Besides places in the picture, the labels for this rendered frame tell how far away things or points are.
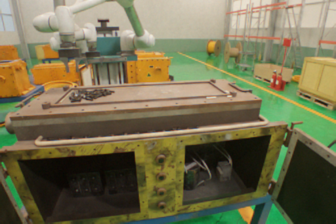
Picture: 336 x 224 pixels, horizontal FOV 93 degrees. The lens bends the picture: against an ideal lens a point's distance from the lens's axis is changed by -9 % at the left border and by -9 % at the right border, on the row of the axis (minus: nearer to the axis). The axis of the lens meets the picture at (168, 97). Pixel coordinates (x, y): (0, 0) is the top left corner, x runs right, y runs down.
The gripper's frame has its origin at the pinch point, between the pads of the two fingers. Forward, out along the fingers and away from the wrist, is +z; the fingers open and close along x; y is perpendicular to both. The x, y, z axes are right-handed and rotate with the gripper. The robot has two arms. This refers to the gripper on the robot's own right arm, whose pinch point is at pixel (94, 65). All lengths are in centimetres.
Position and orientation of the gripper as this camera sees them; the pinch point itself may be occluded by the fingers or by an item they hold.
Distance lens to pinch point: 181.8
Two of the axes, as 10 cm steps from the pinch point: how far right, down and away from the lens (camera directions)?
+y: -3.6, -3.2, 8.7
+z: 0.0, 9.4, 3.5
